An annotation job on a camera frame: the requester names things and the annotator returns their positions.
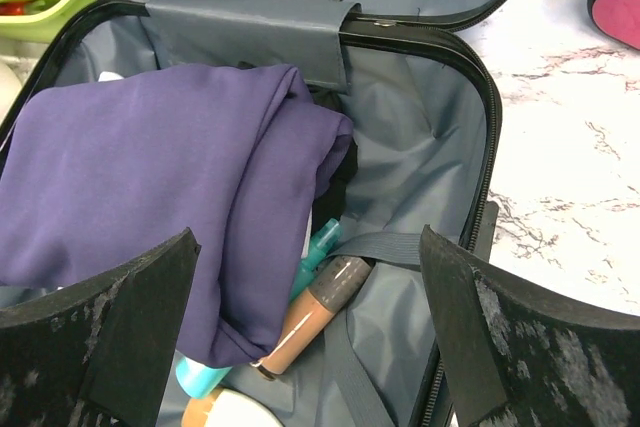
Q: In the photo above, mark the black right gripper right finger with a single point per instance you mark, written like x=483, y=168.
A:
x=518, y=354

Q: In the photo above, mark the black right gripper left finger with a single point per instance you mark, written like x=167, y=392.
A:
x=99, y=352

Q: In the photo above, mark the purple garment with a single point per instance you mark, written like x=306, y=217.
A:
x=98, y=173

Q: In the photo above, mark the blue fish print suitcase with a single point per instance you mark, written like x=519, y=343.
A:
x=426, y=121

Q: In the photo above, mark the brown foundation tube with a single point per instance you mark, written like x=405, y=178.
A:
x=313, y=309

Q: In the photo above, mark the green vegetable basket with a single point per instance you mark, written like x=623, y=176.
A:
x=37, y=20

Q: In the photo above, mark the black bag with pink trim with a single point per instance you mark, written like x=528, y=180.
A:
x=617, y=19

